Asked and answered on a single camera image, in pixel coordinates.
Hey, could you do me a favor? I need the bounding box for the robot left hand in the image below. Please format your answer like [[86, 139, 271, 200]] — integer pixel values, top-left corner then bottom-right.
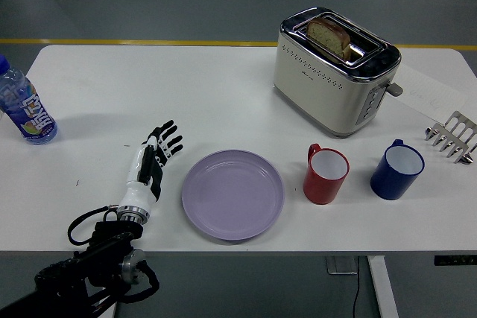
[[118, 120, 184, 211]]

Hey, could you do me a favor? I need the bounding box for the bread slice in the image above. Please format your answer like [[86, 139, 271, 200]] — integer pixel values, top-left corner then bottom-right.
[[306, 16, 352, 61]]

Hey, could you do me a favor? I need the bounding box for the purple plate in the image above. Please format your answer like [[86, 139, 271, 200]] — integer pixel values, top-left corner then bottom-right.
[[181, 149, 285, 242]]

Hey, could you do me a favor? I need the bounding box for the cream and chrome toaster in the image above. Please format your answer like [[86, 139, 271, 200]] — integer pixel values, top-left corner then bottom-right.
[[272, 6, 404, 139]]

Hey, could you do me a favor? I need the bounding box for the blue drink bottle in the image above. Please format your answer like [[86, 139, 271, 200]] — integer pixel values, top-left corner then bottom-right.
[[0, 54, 59, 147]]

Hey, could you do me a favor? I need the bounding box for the white table leg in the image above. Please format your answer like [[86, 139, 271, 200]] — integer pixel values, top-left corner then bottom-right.
[[367, 256, 399, 318], [99, 297, 119, 318]]

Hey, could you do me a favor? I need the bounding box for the black cable under table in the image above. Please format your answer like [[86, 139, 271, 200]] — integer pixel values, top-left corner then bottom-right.
[[351, 268, 361, 318]]

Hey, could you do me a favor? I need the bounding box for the red cup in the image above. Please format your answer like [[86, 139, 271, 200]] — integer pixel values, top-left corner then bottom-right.
[[303, 143, 351, 206]]

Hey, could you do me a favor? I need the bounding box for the silver metal toast rack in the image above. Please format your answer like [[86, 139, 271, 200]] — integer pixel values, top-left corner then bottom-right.
[[425, 110, 477, 165]]

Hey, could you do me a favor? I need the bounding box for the white paper sheet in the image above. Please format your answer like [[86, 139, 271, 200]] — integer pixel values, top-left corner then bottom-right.
[[391, 64, 469, 121]]

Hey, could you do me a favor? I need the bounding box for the black table control panel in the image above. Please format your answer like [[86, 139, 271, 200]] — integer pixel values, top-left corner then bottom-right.
[[434, 255, 477, 267]]

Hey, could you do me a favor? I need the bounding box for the blue cup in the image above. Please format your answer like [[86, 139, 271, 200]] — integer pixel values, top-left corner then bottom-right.
[[370, 139, 426, 201]]

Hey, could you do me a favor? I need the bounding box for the grey box under table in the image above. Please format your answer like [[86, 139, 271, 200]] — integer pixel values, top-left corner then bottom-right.
[[324, 256, 359, 275]]

